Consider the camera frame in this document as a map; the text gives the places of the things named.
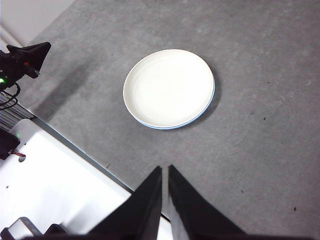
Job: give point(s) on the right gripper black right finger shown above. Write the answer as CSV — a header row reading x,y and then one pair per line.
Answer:
x,y
195,215

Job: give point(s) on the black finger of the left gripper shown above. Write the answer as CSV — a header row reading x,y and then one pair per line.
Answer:
x,y
32,53

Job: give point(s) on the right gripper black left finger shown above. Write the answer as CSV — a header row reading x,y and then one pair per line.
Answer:
x,y
140,210

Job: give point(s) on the white round plate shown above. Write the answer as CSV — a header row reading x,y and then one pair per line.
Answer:
x,y
170,87

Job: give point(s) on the ribbed aluminium rail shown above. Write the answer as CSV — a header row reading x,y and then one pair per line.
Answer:
x,y
12,117

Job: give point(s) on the grey metal bracket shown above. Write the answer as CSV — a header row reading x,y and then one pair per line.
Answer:
x,y
22,223

